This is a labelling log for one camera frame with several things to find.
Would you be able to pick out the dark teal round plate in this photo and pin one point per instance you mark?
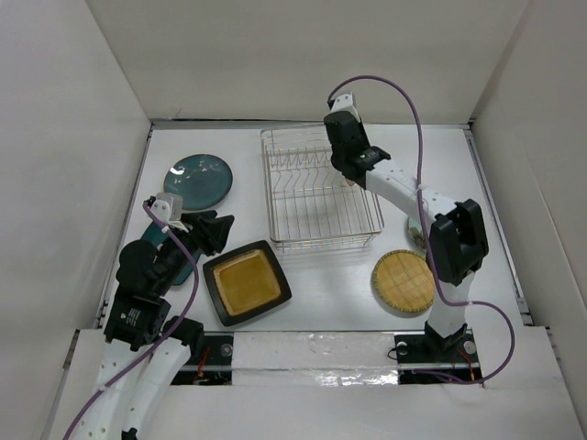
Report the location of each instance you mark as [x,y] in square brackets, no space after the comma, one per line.
[202,180]

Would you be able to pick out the silver wire dish rack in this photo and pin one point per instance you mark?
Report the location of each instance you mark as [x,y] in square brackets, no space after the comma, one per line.
[310,205]

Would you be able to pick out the dark teal oval plate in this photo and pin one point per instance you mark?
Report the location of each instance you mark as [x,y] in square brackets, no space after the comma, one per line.
[156,237]

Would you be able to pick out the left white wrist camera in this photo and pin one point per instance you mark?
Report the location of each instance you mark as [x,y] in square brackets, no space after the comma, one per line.
[167,209]

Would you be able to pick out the woven bamboo round plate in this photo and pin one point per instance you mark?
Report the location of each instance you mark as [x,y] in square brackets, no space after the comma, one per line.
[403,281]

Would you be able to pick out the black square amber plate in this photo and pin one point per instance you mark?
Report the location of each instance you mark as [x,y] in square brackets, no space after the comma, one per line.
[246,282]

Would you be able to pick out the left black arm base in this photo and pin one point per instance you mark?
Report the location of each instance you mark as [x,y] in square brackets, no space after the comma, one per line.
[212,365]

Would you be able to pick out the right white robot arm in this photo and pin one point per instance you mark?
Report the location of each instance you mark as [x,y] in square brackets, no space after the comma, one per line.
[456,241]

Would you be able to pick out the light green flower plate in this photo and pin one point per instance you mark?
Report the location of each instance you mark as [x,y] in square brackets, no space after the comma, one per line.
[416,233]

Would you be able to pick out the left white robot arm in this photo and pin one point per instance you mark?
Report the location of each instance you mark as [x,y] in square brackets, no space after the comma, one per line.
[144,346]

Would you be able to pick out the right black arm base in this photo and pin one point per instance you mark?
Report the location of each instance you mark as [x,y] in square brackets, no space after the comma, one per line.
[418,364]

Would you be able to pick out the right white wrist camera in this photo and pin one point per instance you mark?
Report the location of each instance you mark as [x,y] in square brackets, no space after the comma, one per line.
[345,102]

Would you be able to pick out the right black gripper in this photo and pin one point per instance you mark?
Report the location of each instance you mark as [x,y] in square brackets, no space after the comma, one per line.
[366,140]

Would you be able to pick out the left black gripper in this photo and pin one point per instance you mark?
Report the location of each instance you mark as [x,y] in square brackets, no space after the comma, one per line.
[213,230]

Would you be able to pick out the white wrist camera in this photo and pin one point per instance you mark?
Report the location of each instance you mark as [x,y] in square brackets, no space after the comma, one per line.
[167,209]
[345,102]

